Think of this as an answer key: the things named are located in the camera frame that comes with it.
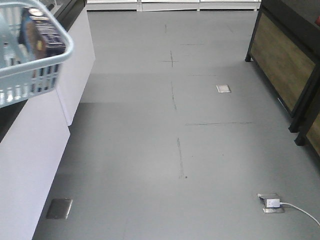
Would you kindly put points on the near white chest freezer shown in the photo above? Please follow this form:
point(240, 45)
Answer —
point(30, 154)

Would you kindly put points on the white power adapter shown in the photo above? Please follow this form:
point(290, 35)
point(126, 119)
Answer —
point(272, 203)

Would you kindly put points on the open floor socket box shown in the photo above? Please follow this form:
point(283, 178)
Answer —
point(263, 196)

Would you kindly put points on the dark blue cookie box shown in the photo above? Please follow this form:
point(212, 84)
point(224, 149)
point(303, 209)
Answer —
point(39, 39)

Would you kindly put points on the white chest freezer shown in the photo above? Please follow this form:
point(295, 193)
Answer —
point(75, 71)
point(30, 154)

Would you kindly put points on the light blue shopping basket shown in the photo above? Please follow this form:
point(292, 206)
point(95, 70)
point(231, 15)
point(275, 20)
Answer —
point(15, 70)

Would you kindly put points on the white supermarket shelf unit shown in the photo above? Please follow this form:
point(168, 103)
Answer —
point(172, 5)

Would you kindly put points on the dark steel floor plate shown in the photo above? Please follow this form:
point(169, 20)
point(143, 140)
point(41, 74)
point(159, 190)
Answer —
point(59, 208)

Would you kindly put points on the closed steel floor box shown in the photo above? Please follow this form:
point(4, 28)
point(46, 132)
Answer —
point(223, 88)

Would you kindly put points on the black wood-panel display stand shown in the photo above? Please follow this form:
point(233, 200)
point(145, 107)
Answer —
point(285, 44)

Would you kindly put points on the far white chest freezer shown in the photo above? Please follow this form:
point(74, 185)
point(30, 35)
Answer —
point(75, 71)

